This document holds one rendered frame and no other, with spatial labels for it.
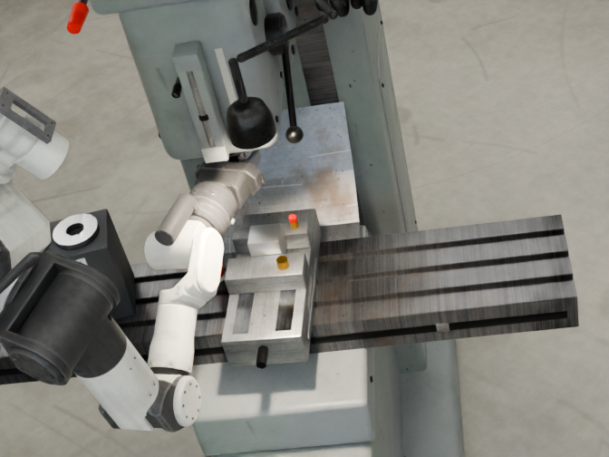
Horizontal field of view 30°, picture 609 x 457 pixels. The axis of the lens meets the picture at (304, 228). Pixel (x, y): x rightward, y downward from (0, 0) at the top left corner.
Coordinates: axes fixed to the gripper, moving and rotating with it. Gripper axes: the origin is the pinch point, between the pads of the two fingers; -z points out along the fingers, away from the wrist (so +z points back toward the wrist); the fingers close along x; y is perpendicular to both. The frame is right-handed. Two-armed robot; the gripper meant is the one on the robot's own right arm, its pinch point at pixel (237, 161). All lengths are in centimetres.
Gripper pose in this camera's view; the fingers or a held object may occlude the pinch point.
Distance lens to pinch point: 204.4
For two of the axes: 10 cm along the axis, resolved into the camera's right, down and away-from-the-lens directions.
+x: -9.2, -0.9, 3.7
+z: -3.4, 6.6, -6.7
